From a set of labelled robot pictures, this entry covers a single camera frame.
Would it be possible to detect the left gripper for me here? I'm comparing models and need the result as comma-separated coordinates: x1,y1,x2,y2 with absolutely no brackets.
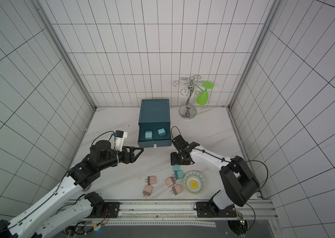
99,146,144,170

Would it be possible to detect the teal plug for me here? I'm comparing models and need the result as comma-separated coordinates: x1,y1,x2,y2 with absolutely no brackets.
172,165,180,172
145,131,153,140
158,128,167,137
174,170,184,179

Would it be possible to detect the teal drawer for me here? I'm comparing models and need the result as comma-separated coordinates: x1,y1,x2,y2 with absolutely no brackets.
138,123,171,148

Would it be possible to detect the pink plug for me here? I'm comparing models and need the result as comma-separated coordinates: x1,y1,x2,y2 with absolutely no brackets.
171,184,183,195
165,177,175,187
146,176,157,185
143,185,153,197

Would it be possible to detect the teal drawer cabinet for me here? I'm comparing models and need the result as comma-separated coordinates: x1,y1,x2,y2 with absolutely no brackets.
138,99,170,124

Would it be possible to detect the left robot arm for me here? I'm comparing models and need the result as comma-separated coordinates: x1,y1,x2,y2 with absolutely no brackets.
0,140,144,238

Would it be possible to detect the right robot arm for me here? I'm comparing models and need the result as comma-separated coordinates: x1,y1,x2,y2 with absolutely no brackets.
170,135,260,210

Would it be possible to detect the yellow patterned plate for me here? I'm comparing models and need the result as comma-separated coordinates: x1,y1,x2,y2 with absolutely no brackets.
183,171,206,195

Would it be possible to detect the silver glass rack stand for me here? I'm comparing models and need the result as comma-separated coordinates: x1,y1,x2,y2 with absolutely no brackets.
172,74,202,120

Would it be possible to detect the green plastic wine glass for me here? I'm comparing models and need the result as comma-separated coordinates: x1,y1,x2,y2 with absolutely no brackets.
196,81,214,106

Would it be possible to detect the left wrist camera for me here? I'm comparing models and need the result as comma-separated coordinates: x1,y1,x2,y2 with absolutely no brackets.
115,131,128,152

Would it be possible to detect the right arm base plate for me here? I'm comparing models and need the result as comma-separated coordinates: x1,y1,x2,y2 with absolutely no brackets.
193,201,237,218

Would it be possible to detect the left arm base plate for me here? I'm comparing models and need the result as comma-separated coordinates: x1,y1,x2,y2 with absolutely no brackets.
91,202,121,219

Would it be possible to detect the aluminium mounting rail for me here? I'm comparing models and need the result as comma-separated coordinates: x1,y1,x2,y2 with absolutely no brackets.
106,199,278,222

